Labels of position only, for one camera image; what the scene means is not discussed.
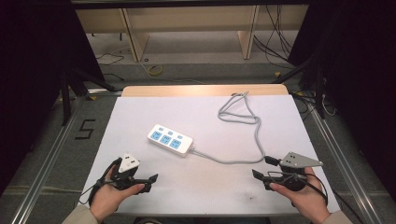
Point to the person's right hand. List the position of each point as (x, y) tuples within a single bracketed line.
[(303, 199)]

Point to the beige wooden desk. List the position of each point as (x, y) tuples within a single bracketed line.
[(137, 42)]

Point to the yellow tape roll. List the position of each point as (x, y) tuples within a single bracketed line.
[(149, 71)]

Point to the aluminium floor rail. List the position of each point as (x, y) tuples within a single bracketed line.
[(46, 168), (342, 174)]

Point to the white table mat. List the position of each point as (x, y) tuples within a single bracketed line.
[(202, 186)]

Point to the white power strip blue sockets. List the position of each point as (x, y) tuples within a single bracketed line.
[(169, 140)]

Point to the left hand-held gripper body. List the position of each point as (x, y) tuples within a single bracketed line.
[(128, 162)]

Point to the person's left hand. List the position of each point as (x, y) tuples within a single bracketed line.
[(107, 199)]

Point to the black curtain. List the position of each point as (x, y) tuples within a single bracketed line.
[(361, 77), (34, 77)]

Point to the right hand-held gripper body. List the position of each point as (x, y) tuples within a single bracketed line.
[(298, 160)]

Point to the black tripod stand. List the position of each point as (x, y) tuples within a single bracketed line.
[(319, 90), (66, 102)]

